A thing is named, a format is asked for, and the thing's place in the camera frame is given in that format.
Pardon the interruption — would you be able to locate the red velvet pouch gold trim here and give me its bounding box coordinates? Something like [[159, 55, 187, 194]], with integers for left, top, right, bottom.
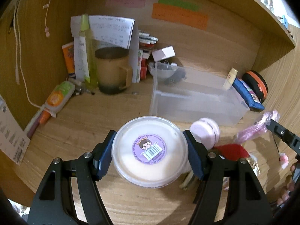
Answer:
[[212, 144, 261, 176]]

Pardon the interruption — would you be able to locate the pink round case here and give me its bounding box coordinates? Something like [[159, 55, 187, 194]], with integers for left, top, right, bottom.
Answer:
[[189, 118, 220, 150]]

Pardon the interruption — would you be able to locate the round white lidded container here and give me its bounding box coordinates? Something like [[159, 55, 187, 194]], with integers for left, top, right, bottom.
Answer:
[[111, 116, 189, 188]]

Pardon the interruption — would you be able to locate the person's right hand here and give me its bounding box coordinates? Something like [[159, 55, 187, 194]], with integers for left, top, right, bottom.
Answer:
[[277, 163, 297, 206]]

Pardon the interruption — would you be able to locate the pink plastic wrapper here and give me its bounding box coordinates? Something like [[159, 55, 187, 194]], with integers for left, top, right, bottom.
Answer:
[[233, 110, 280, 144]]

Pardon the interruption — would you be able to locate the black orange zip case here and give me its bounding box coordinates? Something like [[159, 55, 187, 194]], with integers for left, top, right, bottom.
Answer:
[[242, 70, 268, 103]]

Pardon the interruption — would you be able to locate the white instruction leaflet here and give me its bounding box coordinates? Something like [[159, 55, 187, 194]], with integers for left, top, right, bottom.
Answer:
[[0, 97, 30, 165]]

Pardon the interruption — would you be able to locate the orange pen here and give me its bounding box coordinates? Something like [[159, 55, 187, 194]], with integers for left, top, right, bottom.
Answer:
[[24, 110, 51, 139]]

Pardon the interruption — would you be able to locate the cream lotion bottle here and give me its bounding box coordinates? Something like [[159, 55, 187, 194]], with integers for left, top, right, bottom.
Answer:
[[223, 67, 238, 90]]

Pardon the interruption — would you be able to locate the orange green glue tube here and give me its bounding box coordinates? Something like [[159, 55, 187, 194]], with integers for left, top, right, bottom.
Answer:
[[44, 81, 75, 117]]

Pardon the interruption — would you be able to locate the clear plastic storage bin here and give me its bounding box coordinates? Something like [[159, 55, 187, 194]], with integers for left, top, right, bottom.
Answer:
[[149, 66, 249, 125]]

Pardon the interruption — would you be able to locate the brown mug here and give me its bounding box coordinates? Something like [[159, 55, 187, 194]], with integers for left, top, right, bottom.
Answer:
[[95, 47, 133, 95]]

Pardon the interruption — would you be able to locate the small white cardboard box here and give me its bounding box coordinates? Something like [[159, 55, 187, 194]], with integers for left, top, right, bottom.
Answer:
[[151, 46, 176, 62]]

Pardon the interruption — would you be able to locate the orange box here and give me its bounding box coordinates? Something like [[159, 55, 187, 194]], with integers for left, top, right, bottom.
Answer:
[[62, 42, 75, 78]]

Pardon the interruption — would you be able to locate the orange sticky note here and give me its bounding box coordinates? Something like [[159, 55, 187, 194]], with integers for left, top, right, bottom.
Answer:
[[151, 3, 209, 31]]

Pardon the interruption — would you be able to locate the green sticky note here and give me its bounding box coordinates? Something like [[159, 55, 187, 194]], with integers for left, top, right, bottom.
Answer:
[[158, 0, 199, 11]]

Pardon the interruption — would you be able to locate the stack of books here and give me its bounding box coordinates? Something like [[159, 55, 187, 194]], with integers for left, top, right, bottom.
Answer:
[[136, 29, 159, 83]]

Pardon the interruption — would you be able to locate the white paper receipt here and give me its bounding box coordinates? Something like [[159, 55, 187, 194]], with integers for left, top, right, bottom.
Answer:
[[71, 16, 139, 83]]

